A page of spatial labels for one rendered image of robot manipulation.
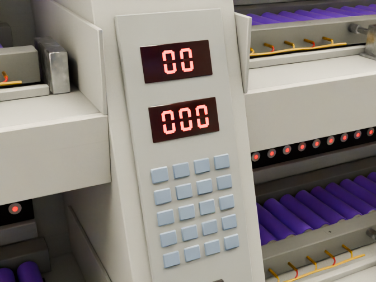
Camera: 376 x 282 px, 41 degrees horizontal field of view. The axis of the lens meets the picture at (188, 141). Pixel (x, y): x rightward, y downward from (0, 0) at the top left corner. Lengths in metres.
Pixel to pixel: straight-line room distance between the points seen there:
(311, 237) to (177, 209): 0.19
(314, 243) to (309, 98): 0.15
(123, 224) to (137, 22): 0.12
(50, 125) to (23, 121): 0.02
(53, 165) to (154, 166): 0.06
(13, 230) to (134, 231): 0.18
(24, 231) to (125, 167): 0.19
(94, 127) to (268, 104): 0.12
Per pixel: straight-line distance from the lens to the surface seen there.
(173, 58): 0.31
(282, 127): 0.37
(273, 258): 0.45
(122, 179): 0.31
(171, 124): 0.31
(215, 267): 0.34
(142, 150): 0.31
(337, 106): 0.40
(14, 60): 0.36
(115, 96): 0.30
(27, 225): 0.48
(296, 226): 0.51
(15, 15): 0.50
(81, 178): 0.31
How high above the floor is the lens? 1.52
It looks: 7 degrees down
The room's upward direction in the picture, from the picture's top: 7 degrees counter-clockwise
